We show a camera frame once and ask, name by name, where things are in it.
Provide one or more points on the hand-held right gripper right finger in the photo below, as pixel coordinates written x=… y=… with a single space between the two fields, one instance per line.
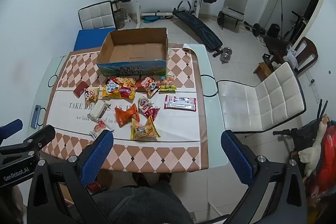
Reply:
x=236 y=158

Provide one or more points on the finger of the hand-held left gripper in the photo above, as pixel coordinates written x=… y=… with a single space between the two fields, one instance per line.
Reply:
x=11 y=126
x=36 y=138

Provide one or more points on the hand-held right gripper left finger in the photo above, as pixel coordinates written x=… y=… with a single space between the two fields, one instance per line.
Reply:
x=97 y=155

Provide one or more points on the small cookie packet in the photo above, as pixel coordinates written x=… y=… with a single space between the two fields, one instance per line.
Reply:
x=101 y=127

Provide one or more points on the white wafer packet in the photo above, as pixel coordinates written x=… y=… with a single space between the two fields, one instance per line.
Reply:
x=98 y=109

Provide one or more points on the orange snack packet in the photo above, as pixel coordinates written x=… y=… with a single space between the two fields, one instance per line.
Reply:
x=126 y=115

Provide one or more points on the yellow triangular snack packet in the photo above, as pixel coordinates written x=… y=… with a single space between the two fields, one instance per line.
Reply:
x=143 y=130

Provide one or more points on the small yellow panda packet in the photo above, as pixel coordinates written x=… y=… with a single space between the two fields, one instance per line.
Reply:
x=91 y=95

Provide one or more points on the dark red small packet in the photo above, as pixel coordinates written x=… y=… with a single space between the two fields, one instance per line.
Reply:
x=79 y=88

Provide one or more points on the shiny red packet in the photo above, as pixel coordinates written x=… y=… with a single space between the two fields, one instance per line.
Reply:
x=151 y=112

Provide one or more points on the large yellow red snack bag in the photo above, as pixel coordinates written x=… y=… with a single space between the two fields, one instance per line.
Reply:
x=119 y=88

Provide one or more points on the clear plum packet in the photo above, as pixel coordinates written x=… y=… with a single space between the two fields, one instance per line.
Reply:
x=145 y=102

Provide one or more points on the long red white packet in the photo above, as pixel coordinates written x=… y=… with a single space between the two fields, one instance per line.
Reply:
x=180 y=102

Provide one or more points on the red panda snack bag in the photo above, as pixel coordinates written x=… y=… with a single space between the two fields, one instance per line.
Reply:
x=148 y=85

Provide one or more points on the cardboard box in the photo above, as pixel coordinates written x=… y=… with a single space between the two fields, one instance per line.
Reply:
x=131 y=69

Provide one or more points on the colourful candy ball bag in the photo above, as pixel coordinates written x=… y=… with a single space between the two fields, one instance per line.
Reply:
x=168 y=82

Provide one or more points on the person's left forearm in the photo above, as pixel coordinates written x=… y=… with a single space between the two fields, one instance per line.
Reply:
x=11 y=205

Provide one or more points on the blue phone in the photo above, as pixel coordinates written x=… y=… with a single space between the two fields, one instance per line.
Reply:
x=37 y=116

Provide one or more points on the person's dark fleece clothing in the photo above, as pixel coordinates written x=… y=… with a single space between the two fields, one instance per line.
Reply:
x=141 y=205

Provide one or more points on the checkered table mat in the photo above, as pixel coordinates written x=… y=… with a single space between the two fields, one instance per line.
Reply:
x=173 y=134

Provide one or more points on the white plush goose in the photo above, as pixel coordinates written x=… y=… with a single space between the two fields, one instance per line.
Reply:
x=312 y=150

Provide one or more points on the small wooden stool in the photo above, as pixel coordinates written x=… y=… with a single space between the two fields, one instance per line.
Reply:
x=262 y=70

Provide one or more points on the chrome dumbbell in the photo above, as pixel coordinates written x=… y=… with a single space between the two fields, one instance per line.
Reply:
x=225 y=54

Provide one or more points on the blue seat cushion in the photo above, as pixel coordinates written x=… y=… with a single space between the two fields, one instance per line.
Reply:
x=92 y=39

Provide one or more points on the white plastic bag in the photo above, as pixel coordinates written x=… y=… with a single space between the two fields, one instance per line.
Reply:
x=292 y=57

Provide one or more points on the brown wooden chair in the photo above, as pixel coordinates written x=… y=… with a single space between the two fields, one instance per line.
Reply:
x=308 y=52

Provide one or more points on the small black floor barbell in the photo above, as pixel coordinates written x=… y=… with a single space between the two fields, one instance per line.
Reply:
x=256 y=29

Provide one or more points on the black sit-up bench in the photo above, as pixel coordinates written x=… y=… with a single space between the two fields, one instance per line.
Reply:
x=199 y=28

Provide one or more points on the white padded chair blue cushion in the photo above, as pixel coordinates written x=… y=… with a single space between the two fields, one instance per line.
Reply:
x=98 y=15

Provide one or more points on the blue balance disc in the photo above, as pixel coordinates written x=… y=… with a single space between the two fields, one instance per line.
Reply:
x=151 y=19

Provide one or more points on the grey chair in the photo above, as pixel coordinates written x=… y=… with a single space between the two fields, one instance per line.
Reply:
x=235 y=7

